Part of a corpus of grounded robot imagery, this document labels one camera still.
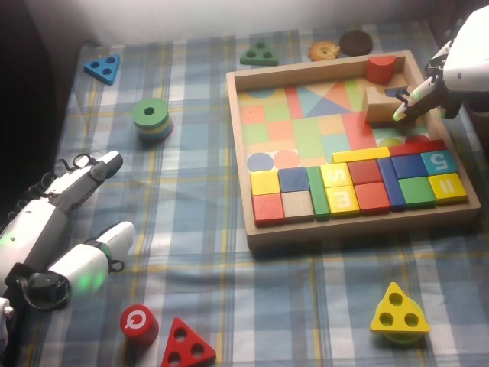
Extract red cylinder with white Q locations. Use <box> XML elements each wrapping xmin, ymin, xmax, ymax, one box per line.
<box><xmin>119</xmin><ymin>304</ymin><xmax>160</xmax><ymax>345</ymax></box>

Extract red triangle piece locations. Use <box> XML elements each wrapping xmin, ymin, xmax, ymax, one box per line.
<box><xmin>160</xmin><ymin>317</ymin><xmax>217</xmax><ymax>367</ymax></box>

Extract green stacking ring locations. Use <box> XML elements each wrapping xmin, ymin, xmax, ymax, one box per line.
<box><xmin>131</xmin><ymin>97</ymin><xmax>169</xmax><ymax>128</ymax></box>

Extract natural wood arch block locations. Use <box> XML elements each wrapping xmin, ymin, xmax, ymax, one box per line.
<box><xmin>362</xmin><ymin>86</ymin><xmax>416</xmax><ymax>125</ymax></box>

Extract wooden tray with coloured print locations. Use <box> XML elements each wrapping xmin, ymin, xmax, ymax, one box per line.
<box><xmin>225</xmin><ymin>50</ymin><xmax>481</xmax><ymax>252</ymax></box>

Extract yellow stacking ring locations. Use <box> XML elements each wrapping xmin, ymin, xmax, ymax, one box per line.
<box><xmin>134</xmin><ymin>113</ymin><xmax>171</xmax><ymax>135</ymax></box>

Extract red half-cylinder block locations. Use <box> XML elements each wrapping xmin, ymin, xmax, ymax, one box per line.
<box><xmin>365</xmin><ymin>55</ymin><xmax>397</xmax><ymax>85</ymax></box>

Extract blue plaid tablecloth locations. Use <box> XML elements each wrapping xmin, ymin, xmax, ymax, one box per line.
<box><xmin>22</xmin><ymin>21</ymin><xmax>489</xmax><ymax>367</ymax></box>

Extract blue triangle piece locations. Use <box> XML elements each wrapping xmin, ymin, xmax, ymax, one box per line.
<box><xmin>82</xmin><ymin>53</ymin><xmax>121</xmax><ymax>86</ymax></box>

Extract yellow triangle piece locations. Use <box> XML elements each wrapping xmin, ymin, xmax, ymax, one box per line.
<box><xmin>368</xmin><ymin>281</ymin><xmax>431</xmax><ymax>335</ymax></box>

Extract blue stacking ring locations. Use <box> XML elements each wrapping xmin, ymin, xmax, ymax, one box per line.
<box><xmin>137</xmin><ymin>120</ymin><xmax>173</xmax><ymax>140</ymax></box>

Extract red stacking ring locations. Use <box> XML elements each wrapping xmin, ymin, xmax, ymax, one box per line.
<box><xmin>139</xmin><ymin>127</ymin><xmax>174</xmax><ymax>145</ymax></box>

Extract light green gear disc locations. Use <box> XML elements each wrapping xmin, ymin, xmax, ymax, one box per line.
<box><xmin>383</xmin><ymin>300</ymin><xmax>426</xmax><ymax>343</ymax></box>

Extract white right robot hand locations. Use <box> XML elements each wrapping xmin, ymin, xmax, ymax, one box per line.
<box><xmin>392</xmin><ymin>7</ymin><xmax>489</xmax><ymax>122</ymax></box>

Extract green triangle piece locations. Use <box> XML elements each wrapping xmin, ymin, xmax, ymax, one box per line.
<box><xmin>238</xmin><ymin>40</ymin><xmax>280</xmax><ymax>66</ymax></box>

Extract dark brown disc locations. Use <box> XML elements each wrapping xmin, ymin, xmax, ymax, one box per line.
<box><xmin>338</xmin><ymin>29</ymin><xmax>374</xmax><ymax>56</ymax></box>

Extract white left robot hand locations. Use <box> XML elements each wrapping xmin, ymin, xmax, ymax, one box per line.
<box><xmin>0</xmin><ymin>150</ymin><xmax>136</xmax><ymax>310</ymax></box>

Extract tan flower-shaped ring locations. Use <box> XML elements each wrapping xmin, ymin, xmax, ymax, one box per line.
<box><xmin>308</xmin><ymin>41</ymin><xmax>342</xmax><ymax>62</ymax></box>

